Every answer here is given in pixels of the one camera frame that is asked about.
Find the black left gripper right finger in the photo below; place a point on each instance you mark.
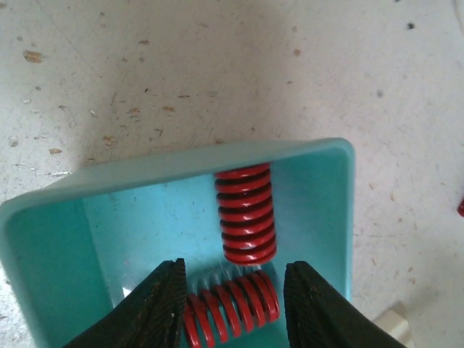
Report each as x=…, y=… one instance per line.
x=317, y=315

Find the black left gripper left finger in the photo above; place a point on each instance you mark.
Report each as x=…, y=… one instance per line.
x=152, y=315

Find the long red spring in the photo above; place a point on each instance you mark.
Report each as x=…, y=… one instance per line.
x=245, y=207

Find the small red spring front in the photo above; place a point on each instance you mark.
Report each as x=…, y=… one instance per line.
x=460, y=208

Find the white peg board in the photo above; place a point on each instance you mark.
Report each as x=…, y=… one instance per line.
x=394, y=322

